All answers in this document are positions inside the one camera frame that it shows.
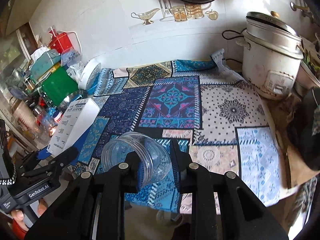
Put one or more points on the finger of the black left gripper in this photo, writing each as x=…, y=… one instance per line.
x=62, y=157

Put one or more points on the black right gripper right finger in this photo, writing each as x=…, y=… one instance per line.
x=191, y=177

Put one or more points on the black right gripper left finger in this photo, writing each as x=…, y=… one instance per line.
x=125, y=177

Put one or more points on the clear plastic jar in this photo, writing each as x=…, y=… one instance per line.
x=154, y=161

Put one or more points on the white printed cardboard box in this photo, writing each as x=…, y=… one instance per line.
x=78, y=117

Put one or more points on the person's left hand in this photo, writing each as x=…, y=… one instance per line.
x=19, y=216

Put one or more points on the patchwork patterned tablecloth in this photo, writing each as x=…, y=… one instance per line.
x=216, y=116

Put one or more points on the steel bowl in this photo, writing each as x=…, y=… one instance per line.
x=77, y=95

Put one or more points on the green plastic container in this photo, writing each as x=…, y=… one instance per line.
x=58, y=85

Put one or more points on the white round perforated lid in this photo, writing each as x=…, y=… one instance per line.
x=89, y=74

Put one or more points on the teal tissue box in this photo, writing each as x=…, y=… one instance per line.
x=44, y=63

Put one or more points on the red box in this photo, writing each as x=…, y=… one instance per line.
x=59, y=40

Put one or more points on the white rice cooker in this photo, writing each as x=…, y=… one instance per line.
x=272, y=55

